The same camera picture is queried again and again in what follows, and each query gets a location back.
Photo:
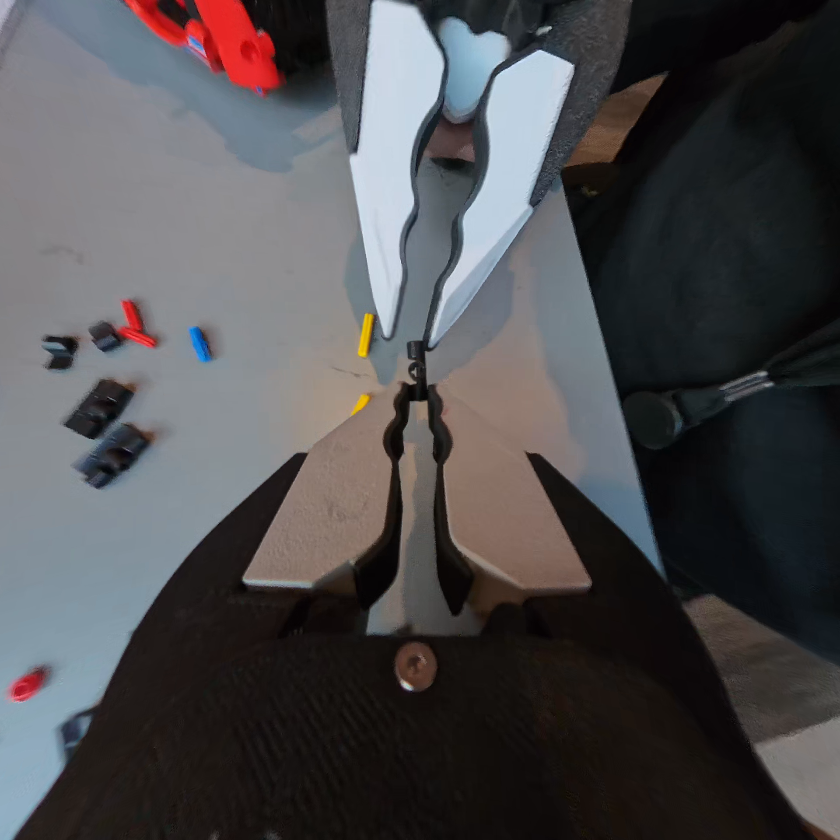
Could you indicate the pile of small toy bricks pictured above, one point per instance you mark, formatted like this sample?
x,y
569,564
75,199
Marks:
x,y
27,684

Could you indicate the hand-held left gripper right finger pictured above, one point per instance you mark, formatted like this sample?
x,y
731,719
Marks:
x,y
512,518

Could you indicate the person's lap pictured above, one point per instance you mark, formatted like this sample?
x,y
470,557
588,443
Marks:
x,y
722,262

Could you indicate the person's right hand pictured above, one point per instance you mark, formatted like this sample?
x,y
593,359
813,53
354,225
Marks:
x,y
453,141

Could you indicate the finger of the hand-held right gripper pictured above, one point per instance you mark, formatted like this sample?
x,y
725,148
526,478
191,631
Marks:
x,y
390,131
518,144

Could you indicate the red toy axle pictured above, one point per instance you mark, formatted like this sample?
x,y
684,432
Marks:
x,y
138,337
131,313

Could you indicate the blue toy pin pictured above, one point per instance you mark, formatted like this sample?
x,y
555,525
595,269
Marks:
x,y
200,344

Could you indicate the small black toy connector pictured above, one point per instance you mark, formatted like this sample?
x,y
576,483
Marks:
x,y
103,336
59,351

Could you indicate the partly built toy car model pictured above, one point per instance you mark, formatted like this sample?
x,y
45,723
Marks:
x,y
229,46

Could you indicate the yellow toy axle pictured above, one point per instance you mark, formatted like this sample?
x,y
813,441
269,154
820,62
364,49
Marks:
x,y
366,334
359,405

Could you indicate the black toy clip plate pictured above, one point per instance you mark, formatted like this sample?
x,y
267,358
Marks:
x,y
111,456
98,408

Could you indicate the black toy axle connector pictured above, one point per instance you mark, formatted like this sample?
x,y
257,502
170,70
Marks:
x,y
417,374

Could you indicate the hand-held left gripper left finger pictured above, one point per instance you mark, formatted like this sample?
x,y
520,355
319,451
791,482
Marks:
x,y
321,518

